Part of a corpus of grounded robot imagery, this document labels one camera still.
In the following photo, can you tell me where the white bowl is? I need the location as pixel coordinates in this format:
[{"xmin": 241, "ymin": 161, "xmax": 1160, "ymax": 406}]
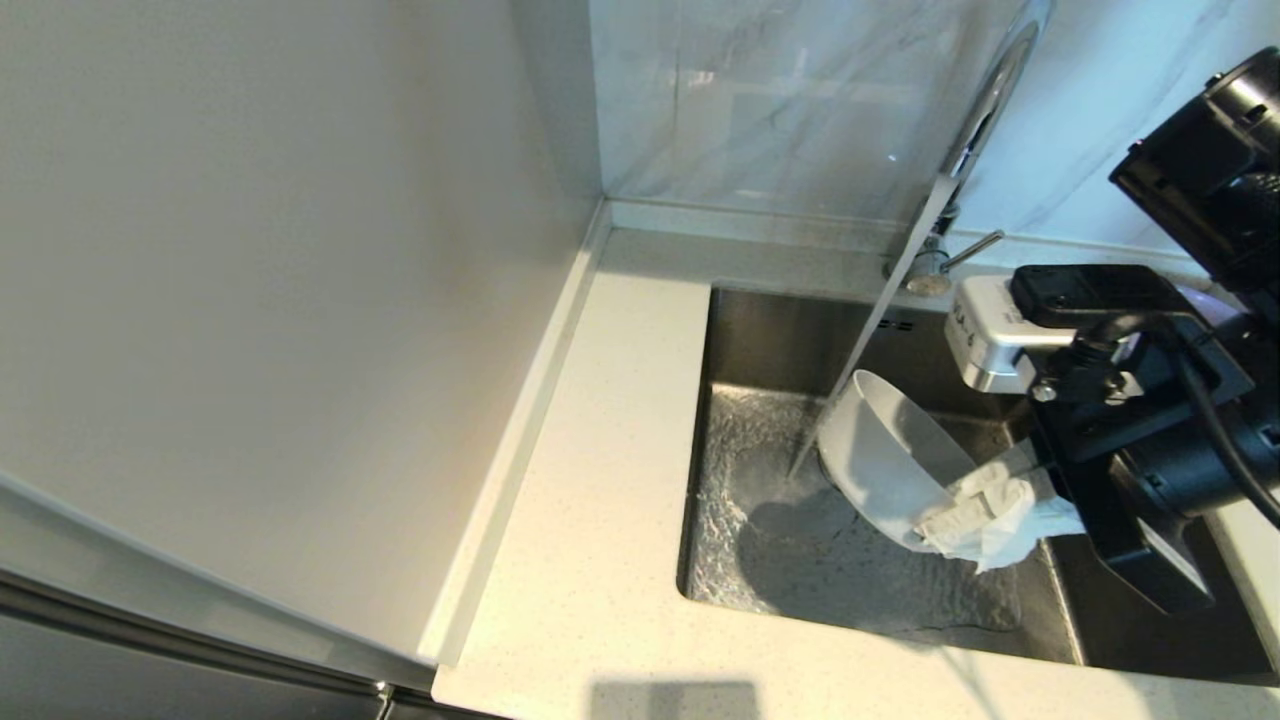
[{"xmin": 818, "ymin": 369, "xmax": 978, "ymax": 553}]

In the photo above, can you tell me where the chrome faucet lever handle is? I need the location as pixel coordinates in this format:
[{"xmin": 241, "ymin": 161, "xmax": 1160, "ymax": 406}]
[{"xmin": 945, "ymin": 229, "xmax": 1005, "ymax": 273}]

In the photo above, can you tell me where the stainless steel sink basin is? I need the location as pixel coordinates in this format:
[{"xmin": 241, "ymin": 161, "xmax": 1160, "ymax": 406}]
[{"xmin": 676, "ymin": 283, "xmax": 1276, "ymax": 686}]

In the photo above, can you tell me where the running tap water stream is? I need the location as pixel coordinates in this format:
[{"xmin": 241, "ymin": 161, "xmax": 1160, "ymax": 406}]
[{"xmin": 787, "ymin": 175, "xmax": 956, "ymax": 479}]

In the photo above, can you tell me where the chrome gooseneck faucet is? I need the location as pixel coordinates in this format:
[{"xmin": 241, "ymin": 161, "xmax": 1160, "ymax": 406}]
[{"xmin": 885, "ymin": 0, "xmax": 1056, "ymax": 298}]

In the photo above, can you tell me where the white tall cabinet side panel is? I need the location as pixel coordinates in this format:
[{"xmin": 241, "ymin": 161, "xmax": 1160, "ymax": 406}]
[{"xmin": 0, "ymin": 0, "xmax": 611, "ymax": 693}]

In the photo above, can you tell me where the stainless steel appliance front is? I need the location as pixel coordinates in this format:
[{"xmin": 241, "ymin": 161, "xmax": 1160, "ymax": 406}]
[{"xmin": 0, "ymin": 578, "xmax": 511, "ymax": 720}]

